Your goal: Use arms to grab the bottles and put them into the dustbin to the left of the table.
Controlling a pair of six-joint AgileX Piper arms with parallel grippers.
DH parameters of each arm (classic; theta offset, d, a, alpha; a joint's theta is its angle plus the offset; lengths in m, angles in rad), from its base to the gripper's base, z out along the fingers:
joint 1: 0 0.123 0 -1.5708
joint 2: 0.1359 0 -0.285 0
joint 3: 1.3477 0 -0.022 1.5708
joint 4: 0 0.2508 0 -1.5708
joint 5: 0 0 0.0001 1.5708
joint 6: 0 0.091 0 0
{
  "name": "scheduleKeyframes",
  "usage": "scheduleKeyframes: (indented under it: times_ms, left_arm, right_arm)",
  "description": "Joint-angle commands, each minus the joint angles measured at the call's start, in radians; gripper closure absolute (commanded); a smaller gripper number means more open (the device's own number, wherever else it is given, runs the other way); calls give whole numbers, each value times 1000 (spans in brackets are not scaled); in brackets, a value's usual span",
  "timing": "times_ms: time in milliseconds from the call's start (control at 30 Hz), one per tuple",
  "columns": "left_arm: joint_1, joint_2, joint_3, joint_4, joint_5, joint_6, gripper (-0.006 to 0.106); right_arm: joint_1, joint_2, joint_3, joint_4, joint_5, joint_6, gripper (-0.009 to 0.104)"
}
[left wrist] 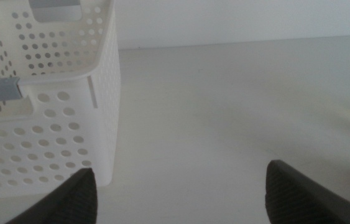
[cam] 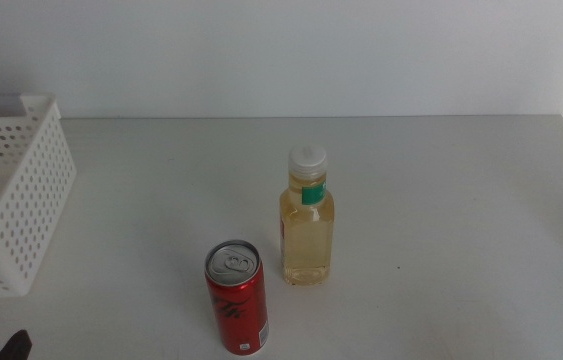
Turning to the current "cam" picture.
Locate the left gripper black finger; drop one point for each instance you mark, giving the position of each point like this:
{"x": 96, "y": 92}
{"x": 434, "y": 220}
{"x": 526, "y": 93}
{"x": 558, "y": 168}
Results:
{"x": 17, "y": 347}

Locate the yellow tea bottle white cap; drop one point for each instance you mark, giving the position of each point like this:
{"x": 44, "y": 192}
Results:
{"x": 307, "y": 240}

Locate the white perforated plastic basket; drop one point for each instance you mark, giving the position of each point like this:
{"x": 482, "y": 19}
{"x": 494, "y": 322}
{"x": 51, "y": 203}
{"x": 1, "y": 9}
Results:
{"x": 36, "y": 200}

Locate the red soda can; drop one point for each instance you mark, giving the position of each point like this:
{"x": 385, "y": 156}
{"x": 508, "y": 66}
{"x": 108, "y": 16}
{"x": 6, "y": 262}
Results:
{"x": 241, "y": 310}

